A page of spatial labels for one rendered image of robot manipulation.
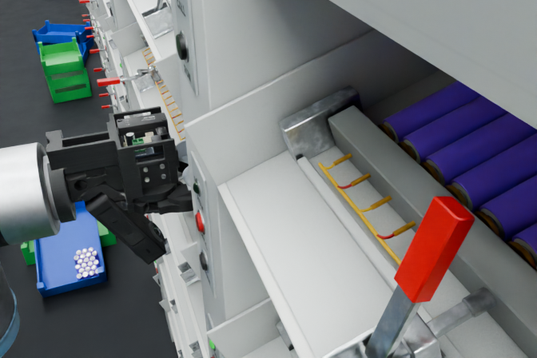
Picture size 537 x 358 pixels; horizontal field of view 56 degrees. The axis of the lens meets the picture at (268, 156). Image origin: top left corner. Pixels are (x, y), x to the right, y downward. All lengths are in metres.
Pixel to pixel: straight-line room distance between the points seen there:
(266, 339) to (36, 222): 0.23
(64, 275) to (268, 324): 1.43
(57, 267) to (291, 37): 1.61
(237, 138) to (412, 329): 0.16
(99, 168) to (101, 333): 1.18
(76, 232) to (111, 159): 1.39
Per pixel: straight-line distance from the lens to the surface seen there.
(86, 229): 1.87
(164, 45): 0.53
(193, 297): 0.75
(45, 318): 1.75
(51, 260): 1.85
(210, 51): 0.28
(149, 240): 0.56
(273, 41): 0.29
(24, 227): 0.50
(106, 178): 0.51
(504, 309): 0.21
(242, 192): 0.31
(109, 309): 1.70
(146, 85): 0.87
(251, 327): 0.43
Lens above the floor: 1.27
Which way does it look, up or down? 34 degrees down
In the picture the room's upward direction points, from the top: straight up
